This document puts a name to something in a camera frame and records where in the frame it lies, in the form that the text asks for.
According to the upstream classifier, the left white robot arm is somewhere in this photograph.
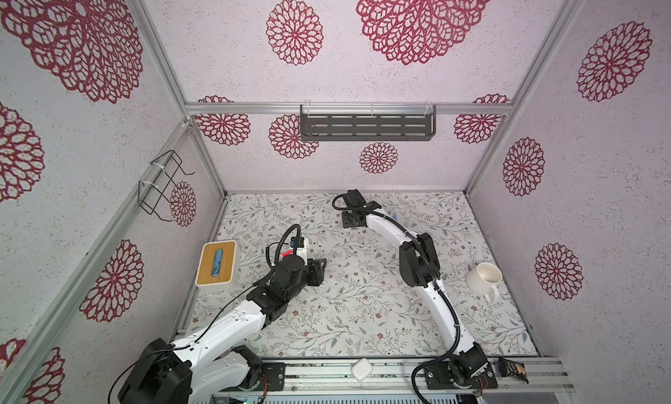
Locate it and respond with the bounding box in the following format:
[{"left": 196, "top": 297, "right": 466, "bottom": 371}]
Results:
[{"left": 117, "top": 254, "right": 328, "bottom": 403}]

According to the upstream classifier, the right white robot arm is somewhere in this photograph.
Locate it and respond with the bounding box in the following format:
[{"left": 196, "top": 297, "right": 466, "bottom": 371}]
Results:
[{"left": 332, "top": 190, "right": 493, "bottom": 393}]

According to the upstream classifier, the white wooden-top tissue box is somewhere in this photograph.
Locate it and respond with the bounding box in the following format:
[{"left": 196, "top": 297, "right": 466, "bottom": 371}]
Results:
[{"left": 195, "top": 240, "right": 239, "bottom": 292}]

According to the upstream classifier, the blue tissue pack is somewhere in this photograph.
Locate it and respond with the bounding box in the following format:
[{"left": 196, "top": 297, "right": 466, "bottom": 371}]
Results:
[{"left": 211, "top": 248, "right": 224, "bottom": 278}]

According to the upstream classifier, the cream ceramic mug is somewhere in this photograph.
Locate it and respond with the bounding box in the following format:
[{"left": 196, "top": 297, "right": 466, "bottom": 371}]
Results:
[{"left": 466, "top": 262, "right": 503, "bottom": 304}]

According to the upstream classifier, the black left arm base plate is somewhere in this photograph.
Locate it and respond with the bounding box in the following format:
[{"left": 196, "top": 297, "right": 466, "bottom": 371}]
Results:
[{"left": 228, "top": 362, "right": 287, "bottom": 393}]

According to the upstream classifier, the dark metal wall shelf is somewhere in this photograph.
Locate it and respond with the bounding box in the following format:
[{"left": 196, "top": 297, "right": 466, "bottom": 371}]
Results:
[{"left": 299, "top": 104, "right": 437, "bottom": 142}]

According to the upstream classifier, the white pad on rail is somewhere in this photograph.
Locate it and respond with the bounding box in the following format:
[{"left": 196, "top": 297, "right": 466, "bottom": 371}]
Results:
[{"left": 351, "top": 358, "right": 373, "bottom": 382}]

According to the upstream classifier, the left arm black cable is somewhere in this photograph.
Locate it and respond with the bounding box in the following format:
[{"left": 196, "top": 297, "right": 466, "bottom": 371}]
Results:
[{"left": 107, "top": 223, "right": 304, "bottom": 404}]

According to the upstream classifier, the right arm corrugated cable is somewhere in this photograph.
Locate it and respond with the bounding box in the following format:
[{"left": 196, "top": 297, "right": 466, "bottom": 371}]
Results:
[{"left": 331, "top": 193, "right": 463, "bottom": 404}]

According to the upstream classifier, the black wire wall rack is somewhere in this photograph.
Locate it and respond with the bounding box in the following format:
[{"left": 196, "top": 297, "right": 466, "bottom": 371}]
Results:
[{"left": 136, "top": 150, "right": 197, "bottom": 227}]

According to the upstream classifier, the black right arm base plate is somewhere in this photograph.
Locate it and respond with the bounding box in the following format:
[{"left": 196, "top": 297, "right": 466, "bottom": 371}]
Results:
[{"left": 424, "top": 360, "right": 499, "bottom": 391}]

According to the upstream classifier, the small circuit board on rail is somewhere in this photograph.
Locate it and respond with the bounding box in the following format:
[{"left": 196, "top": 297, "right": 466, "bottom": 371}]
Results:
[{"left": 498, "top": 357, "right": 529, "bottom": 384}]

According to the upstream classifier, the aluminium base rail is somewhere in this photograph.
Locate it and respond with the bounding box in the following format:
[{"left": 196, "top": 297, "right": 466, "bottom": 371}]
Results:
[{"left": 213, "top": 356, "right": 577, "bottom": 403}]

